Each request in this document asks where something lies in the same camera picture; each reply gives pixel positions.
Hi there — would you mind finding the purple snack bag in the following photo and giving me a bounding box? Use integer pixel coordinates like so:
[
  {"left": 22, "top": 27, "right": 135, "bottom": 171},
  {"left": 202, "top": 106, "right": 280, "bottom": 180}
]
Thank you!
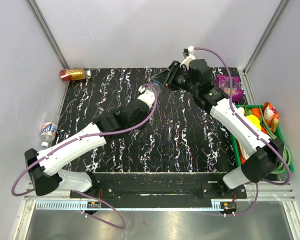
[{"left": 215, "top": 74, "right": 243, "bottom": 102}]

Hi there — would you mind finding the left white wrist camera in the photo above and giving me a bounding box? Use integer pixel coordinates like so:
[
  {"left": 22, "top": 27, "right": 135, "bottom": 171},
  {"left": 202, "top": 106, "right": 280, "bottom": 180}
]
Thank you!
[{"left": 137, "top": 84, "right": 157, "bottom": 108}]

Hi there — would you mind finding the orange snack bag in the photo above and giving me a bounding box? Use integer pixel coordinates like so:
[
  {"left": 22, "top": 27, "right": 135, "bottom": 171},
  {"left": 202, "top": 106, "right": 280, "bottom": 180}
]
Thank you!
[{"left": 262, "top": 102, "right": 280, "bottom": 133}]

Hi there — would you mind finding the green plastic basket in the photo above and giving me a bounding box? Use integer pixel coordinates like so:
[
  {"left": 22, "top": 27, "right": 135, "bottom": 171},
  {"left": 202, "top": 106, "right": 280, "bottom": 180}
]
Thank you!
[{"left": 230, "top": 104, "right": 295, "bottom": 173}]

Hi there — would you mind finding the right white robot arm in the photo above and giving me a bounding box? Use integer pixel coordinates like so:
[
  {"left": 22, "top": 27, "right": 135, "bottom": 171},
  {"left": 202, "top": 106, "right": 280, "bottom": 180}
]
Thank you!
[{"left": 151, "top": 59, "right": 284, "bottom": 198}]

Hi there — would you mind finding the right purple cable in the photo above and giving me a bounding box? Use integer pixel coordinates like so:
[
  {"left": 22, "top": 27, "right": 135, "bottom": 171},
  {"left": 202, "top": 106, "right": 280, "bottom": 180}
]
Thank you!
[{"left": 193, "top": 46, "right": 291, "bottom": 216}]

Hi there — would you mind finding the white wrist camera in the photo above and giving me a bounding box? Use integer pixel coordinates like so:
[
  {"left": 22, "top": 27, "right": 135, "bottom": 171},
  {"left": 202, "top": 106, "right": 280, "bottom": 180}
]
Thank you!
[
  {"left": 137, "top": 84, "right": 157, "bottom": 108},
  {"left": 181, "top": 46, "right": 196, "bottom": 70}
]

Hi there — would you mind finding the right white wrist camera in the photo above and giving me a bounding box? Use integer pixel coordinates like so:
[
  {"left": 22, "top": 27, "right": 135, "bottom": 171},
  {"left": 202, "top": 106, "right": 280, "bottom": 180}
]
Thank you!
[{"left": 181, "top": 46, "right": 196, "bottom": 70}]

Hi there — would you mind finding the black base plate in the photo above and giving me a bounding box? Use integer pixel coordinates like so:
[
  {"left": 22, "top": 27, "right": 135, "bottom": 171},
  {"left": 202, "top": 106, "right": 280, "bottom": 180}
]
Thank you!
[{"left": 85, "top": 172, "right": 247, "bottom": 200}]

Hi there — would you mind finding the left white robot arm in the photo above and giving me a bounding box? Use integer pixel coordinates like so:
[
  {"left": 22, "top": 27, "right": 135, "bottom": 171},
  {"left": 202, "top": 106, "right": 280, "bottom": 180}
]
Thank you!
[{"left": 24, "top": 98, "right": 156, "bottom": 198}]

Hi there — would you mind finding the clear water bottle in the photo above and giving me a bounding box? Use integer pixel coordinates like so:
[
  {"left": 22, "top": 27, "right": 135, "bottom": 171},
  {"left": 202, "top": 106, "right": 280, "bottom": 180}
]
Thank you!
[{"left": 39, "top": 112, "right": 60, "bottom": 148}]

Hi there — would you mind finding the Pepsi plastic bottle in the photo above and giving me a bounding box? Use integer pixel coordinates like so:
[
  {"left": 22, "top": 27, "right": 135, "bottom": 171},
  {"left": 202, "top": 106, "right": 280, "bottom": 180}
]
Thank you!
[{"left": 151, "top": 82, "right": 162, "bottom": 97}]

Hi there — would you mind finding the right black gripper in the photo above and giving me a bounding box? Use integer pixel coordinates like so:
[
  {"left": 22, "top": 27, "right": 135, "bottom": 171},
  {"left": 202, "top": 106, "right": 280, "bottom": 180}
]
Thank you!
[{"left": 151, "top": 61, "right": 198, "bottom": 95}]

